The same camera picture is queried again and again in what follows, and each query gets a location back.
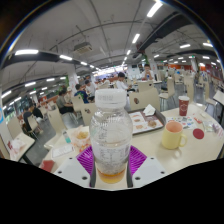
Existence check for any ceiling air conditioner unit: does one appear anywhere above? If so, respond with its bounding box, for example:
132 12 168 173
73 41 94 55

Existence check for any dark food tray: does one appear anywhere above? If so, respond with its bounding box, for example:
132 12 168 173
128 108 167 135

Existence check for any clear bag of snacks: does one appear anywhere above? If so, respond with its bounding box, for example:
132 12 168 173
66 125 92 153

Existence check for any white paper sheet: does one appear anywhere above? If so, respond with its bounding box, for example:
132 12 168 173
50 143 75 159

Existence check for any beige chair with round logo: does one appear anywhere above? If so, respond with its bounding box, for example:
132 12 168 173
128 87 161 112
80 102 98 126

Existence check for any flat red packet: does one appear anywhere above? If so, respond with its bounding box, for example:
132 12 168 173
39 159 56 173

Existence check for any beige square dining table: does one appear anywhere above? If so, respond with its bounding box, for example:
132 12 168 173
5 131 36 163
212 89 224 107

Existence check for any white paper napkin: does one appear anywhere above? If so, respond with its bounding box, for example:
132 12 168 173
142 103 157 117

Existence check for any small teal bottle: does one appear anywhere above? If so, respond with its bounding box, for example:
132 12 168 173
62 129 72 144

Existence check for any pale yellow mug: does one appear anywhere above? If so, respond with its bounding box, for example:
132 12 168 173
161 120 189 150

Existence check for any red paper cup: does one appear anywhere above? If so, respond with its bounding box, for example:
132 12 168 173
178 95 190 117

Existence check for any flat round red coaster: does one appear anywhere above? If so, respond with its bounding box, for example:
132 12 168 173
192 128 205 140

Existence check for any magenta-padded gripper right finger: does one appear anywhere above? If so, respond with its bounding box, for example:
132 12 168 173
126 144 168 190

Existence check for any group of ceiling lights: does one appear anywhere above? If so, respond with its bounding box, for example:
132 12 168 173
1 1 223 101

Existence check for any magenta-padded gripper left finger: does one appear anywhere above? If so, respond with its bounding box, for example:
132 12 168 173
53 144 98 190

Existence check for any clear plastic wrapper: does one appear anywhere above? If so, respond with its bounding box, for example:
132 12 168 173
203 119 218 133

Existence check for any clear plastic drink bottle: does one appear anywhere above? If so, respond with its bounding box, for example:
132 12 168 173
89 88 134 185

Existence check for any group of beige chairs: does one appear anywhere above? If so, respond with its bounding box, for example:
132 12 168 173
6 71 224 138

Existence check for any printed colourful flyer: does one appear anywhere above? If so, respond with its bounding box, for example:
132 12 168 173
165 115 198 130

